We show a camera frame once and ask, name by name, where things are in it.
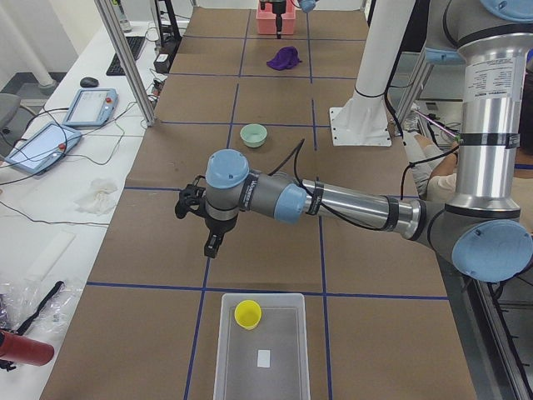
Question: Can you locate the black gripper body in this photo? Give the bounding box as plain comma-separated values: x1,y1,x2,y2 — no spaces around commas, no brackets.
206,217,236,243
270,0,286,14

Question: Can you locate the yellow plastic cup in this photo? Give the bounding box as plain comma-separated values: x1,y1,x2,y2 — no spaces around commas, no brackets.
234,299,262,330

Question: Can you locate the mint green bowl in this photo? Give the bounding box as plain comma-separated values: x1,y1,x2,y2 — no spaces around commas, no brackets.
240,123,267,148

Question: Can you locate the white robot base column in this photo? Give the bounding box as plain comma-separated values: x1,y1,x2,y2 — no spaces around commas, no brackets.
330,0,416,147

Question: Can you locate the white label in box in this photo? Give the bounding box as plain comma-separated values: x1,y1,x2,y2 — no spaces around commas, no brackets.
257,349,271,368

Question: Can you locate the clear plastic storage box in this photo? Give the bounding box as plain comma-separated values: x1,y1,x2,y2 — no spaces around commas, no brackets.
213,293,311,399

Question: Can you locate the pink plastic bin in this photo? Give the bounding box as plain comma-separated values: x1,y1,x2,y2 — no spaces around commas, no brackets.
255,7,297,36

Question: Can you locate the purple cloth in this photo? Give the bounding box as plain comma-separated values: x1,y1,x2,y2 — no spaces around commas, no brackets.
266,46,301,71

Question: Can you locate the crumpled white tissue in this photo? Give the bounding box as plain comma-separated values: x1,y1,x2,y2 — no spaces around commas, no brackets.
75,178,117,216

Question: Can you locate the black power adapter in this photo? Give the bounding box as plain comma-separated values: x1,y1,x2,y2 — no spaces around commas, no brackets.
153,53,171,74

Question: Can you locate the black keyboard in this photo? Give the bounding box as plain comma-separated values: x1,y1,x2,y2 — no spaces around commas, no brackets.
105,36,147,77

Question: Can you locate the teach pendant far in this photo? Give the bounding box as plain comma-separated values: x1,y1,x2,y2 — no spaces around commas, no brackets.
62,88,117,129

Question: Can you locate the teach pendant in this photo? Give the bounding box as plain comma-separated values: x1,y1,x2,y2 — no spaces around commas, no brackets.
5,122,82,175
62,88,117,129

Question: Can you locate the brown paper table cover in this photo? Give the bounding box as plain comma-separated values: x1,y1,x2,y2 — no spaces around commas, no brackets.
42,8,476,399

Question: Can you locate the teach pendant near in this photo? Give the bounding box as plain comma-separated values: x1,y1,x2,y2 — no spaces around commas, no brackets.
5,122,82,175

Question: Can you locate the clear plastic bag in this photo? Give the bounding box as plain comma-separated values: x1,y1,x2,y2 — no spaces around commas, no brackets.
1,278,85,338

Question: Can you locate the black computer mouse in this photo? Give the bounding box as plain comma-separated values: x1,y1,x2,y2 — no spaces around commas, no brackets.
79,77,99,88

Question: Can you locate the red cylinder bottle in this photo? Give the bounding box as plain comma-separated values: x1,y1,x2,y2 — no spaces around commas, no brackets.
1,330,55,371

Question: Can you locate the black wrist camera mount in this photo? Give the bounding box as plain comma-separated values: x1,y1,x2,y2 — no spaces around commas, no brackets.
175,183,207,219

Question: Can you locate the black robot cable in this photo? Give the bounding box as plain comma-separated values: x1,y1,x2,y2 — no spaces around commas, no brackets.
266,139,330,218

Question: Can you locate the aluminium frame post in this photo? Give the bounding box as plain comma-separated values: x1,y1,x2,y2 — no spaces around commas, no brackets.
94,0,156,127

